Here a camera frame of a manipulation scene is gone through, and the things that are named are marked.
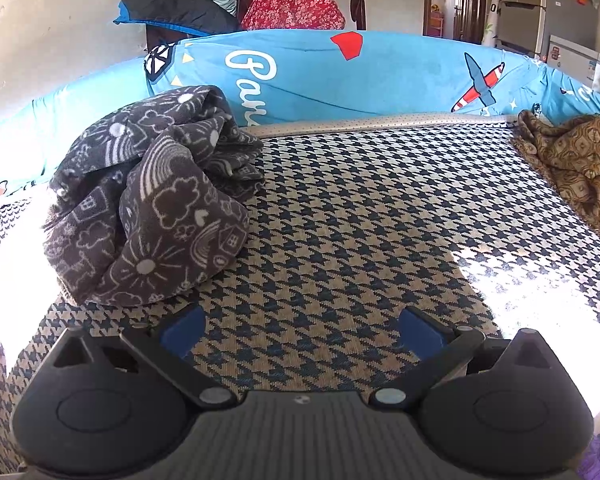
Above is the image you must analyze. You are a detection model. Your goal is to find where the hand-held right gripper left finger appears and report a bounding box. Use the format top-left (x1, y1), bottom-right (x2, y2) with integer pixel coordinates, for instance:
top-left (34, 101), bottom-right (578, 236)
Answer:
top-left (52, 304), bottom-right (238, 408)

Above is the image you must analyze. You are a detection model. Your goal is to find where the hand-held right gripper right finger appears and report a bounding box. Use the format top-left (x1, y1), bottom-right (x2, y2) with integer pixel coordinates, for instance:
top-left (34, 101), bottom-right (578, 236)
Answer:
top-left (369, 306), bottom-right (548, 408)

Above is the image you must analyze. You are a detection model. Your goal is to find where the grey doodle-print fleece garment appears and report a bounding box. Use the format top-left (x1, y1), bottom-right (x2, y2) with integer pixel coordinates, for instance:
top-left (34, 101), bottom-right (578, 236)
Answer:
top-left (42, 85), bottom-right (266, 308)

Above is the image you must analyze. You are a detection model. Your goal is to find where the houndstooth sofa cover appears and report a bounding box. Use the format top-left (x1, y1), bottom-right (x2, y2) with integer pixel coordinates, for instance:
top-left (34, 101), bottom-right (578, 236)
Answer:
top-left (0, 110), bottom-right (600, 476)

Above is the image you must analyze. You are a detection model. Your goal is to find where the brown patterned cloth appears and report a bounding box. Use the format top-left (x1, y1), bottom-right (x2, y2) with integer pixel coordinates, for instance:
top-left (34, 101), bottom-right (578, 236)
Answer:
top-left (510, 109), bottom-right (600, 251)

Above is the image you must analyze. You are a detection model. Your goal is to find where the blue cartoon-print cushion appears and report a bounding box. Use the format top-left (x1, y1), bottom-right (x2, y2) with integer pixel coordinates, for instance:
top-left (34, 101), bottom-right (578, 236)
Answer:
top-left (0, 55), bottom-right (181, 211)
top-left (525, 57), bottom-right (600, 121)
top-left (142, 30), bottom-right (546, 128)

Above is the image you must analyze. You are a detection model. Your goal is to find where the white chest freezer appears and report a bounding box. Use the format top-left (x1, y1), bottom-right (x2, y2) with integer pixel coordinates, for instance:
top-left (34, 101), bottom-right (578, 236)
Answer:
top-left (545, 35), bottom-right (600, 88)

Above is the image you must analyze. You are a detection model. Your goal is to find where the white lettered banner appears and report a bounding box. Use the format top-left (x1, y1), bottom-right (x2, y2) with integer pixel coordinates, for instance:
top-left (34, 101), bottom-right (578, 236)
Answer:
top-left (482, 0), bottom-right (503, 48)

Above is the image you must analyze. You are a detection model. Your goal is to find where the silver refrigerator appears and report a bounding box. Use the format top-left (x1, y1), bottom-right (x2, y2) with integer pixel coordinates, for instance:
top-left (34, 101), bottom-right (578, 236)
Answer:
top-left (497, 0), bottom-right (600, 56)

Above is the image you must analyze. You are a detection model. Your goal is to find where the brown wooden door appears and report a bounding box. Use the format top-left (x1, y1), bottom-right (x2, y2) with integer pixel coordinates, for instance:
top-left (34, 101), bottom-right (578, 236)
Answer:
top-left (422, 0), bottom-right (496, 43)

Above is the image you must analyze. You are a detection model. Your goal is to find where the dark wooden chair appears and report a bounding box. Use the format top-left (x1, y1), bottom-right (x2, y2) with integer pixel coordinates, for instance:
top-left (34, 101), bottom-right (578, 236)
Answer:
top-left (350, 0), bottom-right (373, 31)

